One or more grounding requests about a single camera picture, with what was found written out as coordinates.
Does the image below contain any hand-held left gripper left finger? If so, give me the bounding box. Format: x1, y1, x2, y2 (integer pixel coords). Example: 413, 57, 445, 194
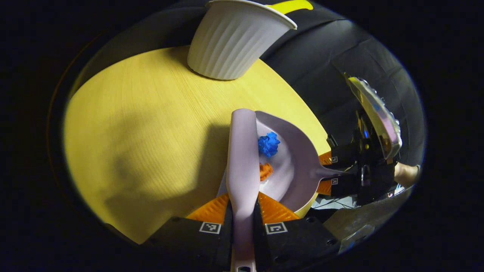
142, 193, 233, 272

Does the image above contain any light purple dustpan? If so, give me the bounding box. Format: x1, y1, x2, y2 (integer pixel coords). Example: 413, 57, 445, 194
217, 110, 346, 214

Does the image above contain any white ribbed garbage bin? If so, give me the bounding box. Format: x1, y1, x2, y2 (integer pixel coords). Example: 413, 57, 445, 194
187, 0, 298, 80

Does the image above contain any grey fabric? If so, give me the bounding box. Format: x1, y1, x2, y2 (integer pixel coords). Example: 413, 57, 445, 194
323, 187, 414, 253

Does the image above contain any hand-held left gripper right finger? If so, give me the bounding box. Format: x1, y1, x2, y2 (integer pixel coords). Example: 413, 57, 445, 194
253, 191, 339, 272

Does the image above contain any blue paper scrap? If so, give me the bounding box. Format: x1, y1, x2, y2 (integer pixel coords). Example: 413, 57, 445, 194
258, 132, 281, 158

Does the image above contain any orange paper scrap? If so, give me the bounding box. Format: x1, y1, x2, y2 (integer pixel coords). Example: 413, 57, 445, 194
259, 163, 274, 182

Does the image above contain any wooden desktop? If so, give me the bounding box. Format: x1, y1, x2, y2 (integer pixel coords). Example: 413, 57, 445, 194
64, 45, 329, 244

